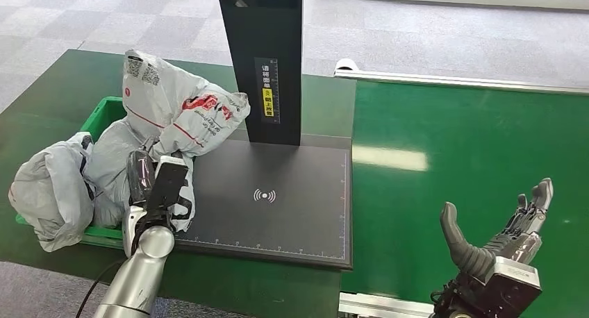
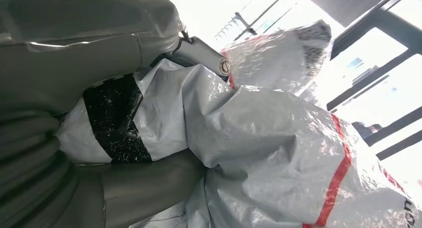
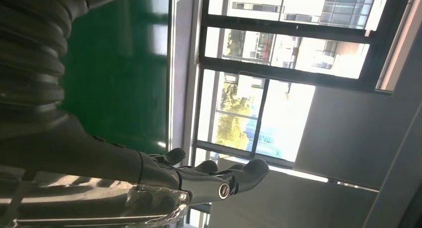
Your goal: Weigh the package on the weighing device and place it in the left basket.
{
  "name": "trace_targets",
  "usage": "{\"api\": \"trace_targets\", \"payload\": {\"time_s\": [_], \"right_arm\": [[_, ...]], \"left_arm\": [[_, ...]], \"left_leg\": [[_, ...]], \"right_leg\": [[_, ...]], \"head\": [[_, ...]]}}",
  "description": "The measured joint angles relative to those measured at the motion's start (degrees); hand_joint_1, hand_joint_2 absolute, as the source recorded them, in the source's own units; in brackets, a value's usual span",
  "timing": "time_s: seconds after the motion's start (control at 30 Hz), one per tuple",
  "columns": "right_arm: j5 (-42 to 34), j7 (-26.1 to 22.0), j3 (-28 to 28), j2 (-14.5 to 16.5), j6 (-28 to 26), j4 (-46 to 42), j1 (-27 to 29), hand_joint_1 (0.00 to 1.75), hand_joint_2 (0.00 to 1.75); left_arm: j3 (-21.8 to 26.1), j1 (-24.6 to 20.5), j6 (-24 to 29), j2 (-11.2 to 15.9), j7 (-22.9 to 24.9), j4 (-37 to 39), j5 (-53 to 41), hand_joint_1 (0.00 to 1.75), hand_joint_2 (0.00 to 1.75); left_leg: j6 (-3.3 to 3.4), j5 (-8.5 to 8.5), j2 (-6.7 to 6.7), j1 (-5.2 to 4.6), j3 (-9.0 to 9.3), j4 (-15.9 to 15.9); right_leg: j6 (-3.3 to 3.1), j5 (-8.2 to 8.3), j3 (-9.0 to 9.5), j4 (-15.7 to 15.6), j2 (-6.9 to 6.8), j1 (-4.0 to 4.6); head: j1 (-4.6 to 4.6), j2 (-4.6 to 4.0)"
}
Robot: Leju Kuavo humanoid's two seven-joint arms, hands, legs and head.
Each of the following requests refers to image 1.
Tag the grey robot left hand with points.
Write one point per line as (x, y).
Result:
(139, 175)

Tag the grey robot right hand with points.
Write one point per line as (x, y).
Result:
(510, 235)

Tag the grey courier bag red print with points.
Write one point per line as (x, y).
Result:
(175, 95)

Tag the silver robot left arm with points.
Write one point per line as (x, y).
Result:
(140, 270)

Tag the green plastic basket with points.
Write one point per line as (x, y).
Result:
(103, 113)

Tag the black weighing device with column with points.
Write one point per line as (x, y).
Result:
(294, 178)

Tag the crumpled grey courier bag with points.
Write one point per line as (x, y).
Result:
(50, 191)

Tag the green conveyor belt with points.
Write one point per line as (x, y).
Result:
(483, 122)

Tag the black yellow label sticker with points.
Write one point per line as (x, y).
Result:
(268, 95)

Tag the white conveyor end cap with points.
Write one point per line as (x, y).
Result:
(346, 65)

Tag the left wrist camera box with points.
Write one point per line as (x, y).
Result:
(168, 182)

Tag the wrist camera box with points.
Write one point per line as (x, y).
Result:
(510, 288)
(168, 182)

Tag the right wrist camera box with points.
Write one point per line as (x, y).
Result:
(510, 288)

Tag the short aluminium conveyor frame rail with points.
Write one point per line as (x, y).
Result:
(377, 306)

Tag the long aluminium conveyor side rail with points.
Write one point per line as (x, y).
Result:
(460, 81)

